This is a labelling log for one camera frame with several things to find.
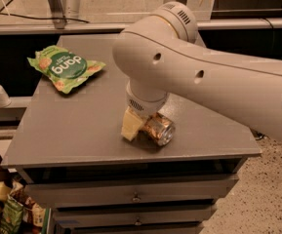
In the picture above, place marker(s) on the metal frame rail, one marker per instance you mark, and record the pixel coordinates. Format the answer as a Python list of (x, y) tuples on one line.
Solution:
[(74, 28)]

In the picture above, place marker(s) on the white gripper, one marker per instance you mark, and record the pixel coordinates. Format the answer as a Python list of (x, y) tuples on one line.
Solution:
[(144, 106)]

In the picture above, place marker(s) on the green snack bag in box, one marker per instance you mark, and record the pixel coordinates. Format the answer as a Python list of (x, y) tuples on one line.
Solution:
[(11, 216)]

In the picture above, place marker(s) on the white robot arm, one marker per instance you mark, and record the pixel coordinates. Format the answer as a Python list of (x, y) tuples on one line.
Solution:
[(160, 56)]

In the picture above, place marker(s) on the orange soda can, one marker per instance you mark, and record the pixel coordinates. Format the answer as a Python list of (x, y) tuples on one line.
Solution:
[(159, 128)]

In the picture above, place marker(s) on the grey drawer cabinet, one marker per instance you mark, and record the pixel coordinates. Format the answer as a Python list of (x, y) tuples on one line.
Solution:
[(70, 152)]

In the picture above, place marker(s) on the yellow snack pack in box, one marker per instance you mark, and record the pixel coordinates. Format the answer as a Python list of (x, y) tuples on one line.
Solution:
[(4, 191)]

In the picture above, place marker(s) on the green dang snack bag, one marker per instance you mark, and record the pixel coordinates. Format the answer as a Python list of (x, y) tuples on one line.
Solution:
[(65, 69)]

